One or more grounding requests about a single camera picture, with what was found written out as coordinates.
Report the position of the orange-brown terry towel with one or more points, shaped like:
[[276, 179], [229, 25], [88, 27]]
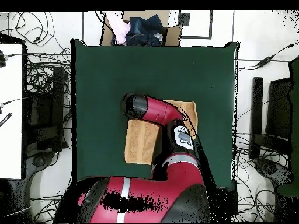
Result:
[[140, 144]]

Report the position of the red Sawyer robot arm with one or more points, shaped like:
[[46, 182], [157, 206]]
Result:
[[163, 193]]

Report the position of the dark green table cloth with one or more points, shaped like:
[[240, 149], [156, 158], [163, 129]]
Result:
[[105, 81]]

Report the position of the brown cardboard box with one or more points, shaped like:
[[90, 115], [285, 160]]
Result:
[[172, 35]]

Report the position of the dark blue jeans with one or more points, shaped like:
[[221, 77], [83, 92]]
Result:
[[144, 30]]

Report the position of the pink garment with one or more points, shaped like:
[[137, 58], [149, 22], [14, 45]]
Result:
[[120, 30]]

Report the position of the black equipment stand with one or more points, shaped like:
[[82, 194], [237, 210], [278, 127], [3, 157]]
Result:
[[279, 109], [49, 116]]

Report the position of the black power box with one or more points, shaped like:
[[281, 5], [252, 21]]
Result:
[[233, 200]]

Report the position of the white desk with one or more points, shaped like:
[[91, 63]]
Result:
[[10, 116]]

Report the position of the dark green fabric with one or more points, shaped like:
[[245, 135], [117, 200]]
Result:
[[295, 116]]

